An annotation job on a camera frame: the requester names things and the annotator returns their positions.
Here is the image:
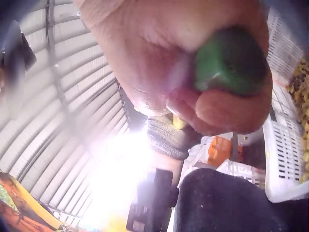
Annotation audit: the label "person's left hand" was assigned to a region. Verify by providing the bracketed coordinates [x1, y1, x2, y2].
[145, 113, 204, 161]

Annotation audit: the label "person's right hand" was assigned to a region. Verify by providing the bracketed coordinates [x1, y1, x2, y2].
[73, 0, 274, 136]

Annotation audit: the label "person's right fingers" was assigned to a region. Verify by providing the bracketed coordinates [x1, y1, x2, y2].
[166, 87, 266, 136]

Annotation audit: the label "yellow fruit piece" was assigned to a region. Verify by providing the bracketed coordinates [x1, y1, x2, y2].
[169, 114, 187, 129]

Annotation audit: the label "green tool handle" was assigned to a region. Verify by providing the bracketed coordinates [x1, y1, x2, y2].
[193, 26, 269, 95]

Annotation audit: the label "orange plastic crate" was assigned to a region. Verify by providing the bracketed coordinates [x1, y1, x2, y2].
[207, 135, 232, 167]

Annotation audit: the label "white plastic crate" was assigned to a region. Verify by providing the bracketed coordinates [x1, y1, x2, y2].
[266, 7, 309, 85]
[216, 159, 266, 188]
[262, 85, 309, 204]

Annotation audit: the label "pile of yellow fruit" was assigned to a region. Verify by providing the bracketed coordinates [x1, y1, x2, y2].
[286, 55, 309, 184]

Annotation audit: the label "person's legs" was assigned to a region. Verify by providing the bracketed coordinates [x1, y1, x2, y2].
[173, 168, 291, 232]

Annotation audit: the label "black wrist band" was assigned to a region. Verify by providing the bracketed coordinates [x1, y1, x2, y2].
[126, 168, 178, 231]

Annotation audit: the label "colourful printed carton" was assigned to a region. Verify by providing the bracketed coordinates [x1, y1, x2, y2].
[0, 169, 74, 232]

